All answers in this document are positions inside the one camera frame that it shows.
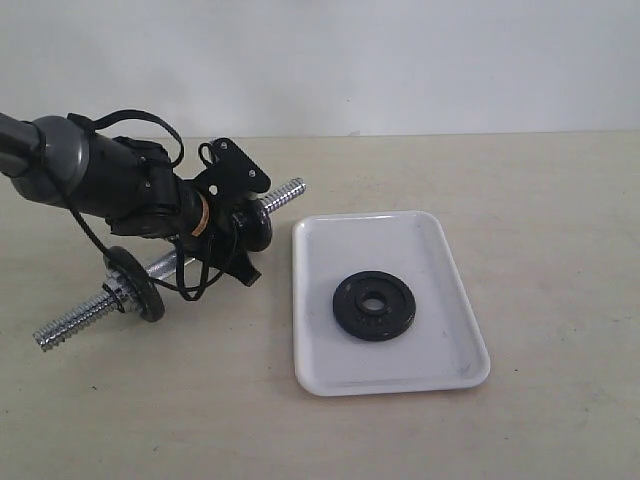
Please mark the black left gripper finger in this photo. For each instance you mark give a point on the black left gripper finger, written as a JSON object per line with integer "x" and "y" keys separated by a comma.
{"x": 242, "y": 269}

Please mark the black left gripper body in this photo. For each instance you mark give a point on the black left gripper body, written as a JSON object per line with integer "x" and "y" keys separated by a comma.
{"x": 202, "y": 224}

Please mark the black weight plate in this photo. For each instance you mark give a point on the black weight plate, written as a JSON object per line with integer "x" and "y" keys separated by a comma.
{"x": 253, "y": 225}
{"x": 373, "y": 306}
{"x": 145, "y": 293}

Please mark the chrome threaded dumbbell bar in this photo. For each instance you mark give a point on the chrome threaded dumbbell bar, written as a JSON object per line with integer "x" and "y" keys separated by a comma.
{"x": 169, "y": 266}

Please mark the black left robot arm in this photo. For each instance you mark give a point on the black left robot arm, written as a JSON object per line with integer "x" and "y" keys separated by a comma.
{"x": 66, "y": 162}

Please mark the chrome star collar nut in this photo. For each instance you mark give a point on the chrome star collar nut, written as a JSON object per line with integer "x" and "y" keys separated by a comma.
{"x": 119, "y": 292}

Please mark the white plastic tray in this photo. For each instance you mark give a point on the white plastic tray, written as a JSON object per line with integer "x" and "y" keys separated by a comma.
{"x": 442, "y": 350}

